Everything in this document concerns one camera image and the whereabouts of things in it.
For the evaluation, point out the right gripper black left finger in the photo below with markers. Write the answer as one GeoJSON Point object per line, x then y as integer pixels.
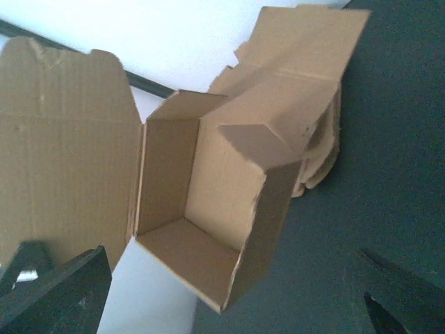
{"type": "Point", "coordinates": [39, 297]}

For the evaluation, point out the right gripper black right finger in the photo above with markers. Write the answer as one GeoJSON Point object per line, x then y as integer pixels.
{"type": "Point", "coordinates": [391, 299]}

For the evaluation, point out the cardboard box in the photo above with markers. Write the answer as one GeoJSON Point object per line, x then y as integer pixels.
{"type": "Point", "coordinates": [204, 194]}

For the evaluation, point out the stack of flat cardboard blanks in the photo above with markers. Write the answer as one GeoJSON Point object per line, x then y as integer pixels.
{"type": "Point", "coordinates": [308, 46]}

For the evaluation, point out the left black frame post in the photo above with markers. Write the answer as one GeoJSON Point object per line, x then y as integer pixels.
{"type": "Point", "coordinates": [87, 69]}

